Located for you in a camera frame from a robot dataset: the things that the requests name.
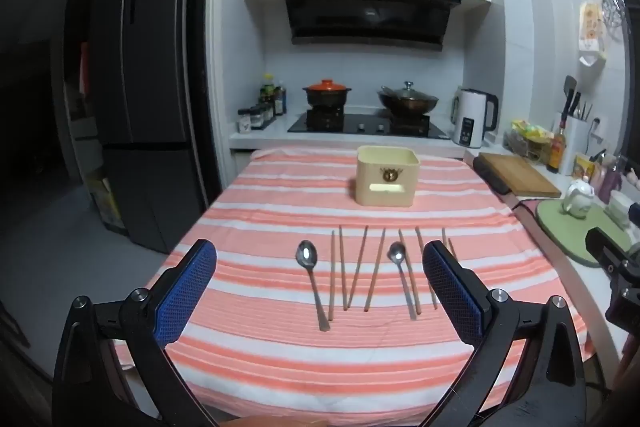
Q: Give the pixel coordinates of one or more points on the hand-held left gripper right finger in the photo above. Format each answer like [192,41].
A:
[452,292]

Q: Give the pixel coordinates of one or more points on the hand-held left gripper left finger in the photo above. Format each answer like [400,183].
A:
[187,287]

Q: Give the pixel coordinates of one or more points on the metal spoon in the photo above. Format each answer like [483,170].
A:
[306,254]
[397,252]

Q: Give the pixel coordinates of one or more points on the row of wooden chopsticks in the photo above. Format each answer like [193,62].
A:
[331,277]

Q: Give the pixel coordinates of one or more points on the cream utensil holder box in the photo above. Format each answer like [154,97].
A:
[370,177]

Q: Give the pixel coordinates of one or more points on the green mat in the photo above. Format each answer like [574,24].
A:
[565,232]

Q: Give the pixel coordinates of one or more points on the pink striped tablecloth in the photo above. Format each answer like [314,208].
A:
[250,357]

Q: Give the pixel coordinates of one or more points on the white teapot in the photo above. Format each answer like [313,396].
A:
[577,202]

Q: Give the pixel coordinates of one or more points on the purple bottle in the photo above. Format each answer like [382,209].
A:
[610,182]

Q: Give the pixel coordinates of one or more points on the wooden cutting board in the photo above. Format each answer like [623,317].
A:
[520,174]

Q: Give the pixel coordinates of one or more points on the yellow box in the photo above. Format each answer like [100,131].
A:
[582,167]

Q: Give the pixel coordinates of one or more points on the brown glass sauce bottle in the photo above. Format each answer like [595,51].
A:
[556,152]

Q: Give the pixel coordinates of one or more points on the white kitchen tool holder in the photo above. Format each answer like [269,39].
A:
[580,142]

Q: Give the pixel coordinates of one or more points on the white electric kettle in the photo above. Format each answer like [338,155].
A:
[470,122]

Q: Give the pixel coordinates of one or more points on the yellow snack bag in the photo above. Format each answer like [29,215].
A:
[525,129]

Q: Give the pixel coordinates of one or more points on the rack of spice jars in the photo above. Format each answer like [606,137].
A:
[255,117]

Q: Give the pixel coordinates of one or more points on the dark refrigerator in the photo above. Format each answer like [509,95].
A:
[150,107]

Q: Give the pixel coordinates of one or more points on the black gas cooktop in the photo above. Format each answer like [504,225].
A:
[365,124]

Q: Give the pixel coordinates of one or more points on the wok with glass lid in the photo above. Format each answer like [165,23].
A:
[407,104]

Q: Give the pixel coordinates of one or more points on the dark sauce bottle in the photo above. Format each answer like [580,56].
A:
[280,99]

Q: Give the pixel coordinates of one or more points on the yellow cap condiment bottle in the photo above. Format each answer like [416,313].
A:
[267,92]

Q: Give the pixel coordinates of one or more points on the black spatula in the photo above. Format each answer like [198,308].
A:
[569,89]

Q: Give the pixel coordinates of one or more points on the clay pot with orange lid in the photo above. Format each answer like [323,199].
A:
[325,97]

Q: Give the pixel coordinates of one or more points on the hanging printed bag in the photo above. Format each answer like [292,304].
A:
[590,27]

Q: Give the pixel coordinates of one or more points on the black range hood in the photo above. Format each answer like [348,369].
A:
[365,17]

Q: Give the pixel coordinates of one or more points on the hanging metal steamer rack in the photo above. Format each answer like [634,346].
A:
[612,7]

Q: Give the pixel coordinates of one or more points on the white wall socket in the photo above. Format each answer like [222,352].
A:
[596,128]

